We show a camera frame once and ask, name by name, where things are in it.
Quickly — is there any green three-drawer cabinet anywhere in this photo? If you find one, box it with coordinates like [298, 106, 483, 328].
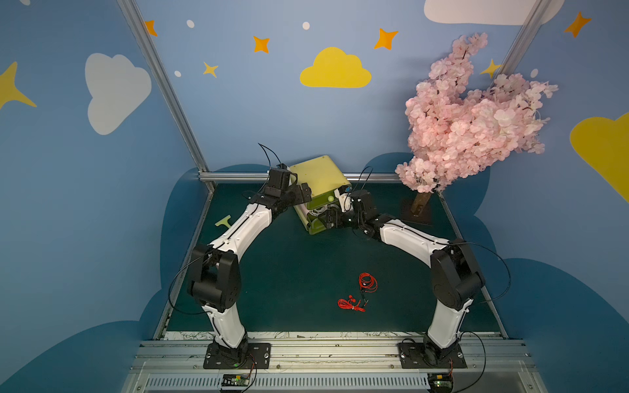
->
[289, 156, 352, 215]

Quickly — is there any green circuit board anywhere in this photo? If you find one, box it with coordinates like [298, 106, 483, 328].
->
[428, 373, 453, 393]
[220, 374, 252, 391]

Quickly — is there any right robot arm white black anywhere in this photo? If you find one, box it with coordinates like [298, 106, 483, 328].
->
[315, 190, 486, 360]

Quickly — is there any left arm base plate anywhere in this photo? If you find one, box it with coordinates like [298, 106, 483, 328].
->
[202, 342, 272, 369]

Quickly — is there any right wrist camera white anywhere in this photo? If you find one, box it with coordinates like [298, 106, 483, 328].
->
[334, 184, 352, 212]

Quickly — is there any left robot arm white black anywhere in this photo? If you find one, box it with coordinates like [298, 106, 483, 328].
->
[188, 164, 311, 363]

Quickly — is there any aluminium rail front frame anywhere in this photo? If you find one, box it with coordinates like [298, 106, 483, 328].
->
[123, 332, 546, 392]

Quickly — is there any green drawer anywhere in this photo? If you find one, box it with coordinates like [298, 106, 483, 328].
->
[306, 189, 337, 211]
[296, 204, 340, 235]

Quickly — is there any right green circuit board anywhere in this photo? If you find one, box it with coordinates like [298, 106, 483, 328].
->
[428, 373, 453, 393]

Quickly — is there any left green circuit board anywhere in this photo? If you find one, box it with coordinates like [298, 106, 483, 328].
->
[220, 374, 252, 391]

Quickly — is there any red earphones lower bundle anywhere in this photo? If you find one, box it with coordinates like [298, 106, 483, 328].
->
[337, 295, 368, 312]

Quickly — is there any pink blossom artificial tree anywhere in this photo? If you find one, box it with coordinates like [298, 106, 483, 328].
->
[396, 34, 559, 224]

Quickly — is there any red earphones coil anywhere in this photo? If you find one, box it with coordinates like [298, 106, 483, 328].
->
[359, 273, 378, 293]

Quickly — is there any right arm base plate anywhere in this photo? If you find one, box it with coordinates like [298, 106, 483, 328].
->
[397, 340, 467, 369]

